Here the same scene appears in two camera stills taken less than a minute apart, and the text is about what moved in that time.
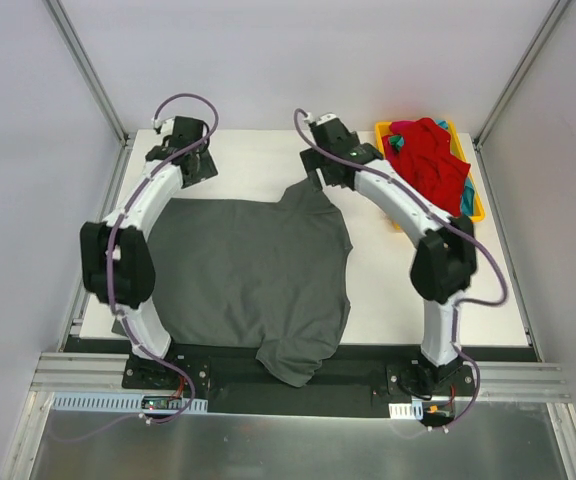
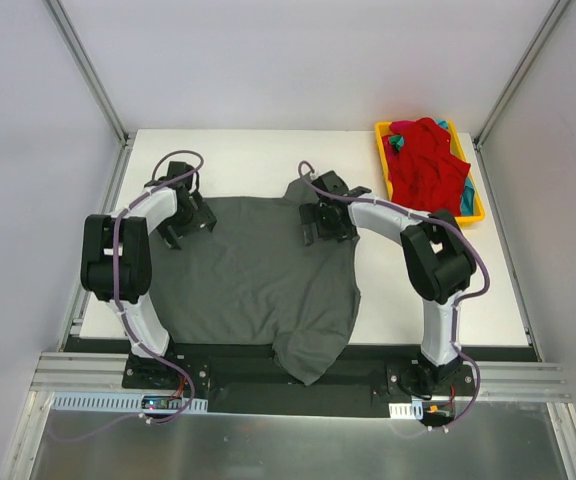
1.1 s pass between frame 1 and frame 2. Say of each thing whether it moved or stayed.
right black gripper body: moved
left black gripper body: moved
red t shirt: stayed
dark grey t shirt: stayed
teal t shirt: stayed
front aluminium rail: stayed
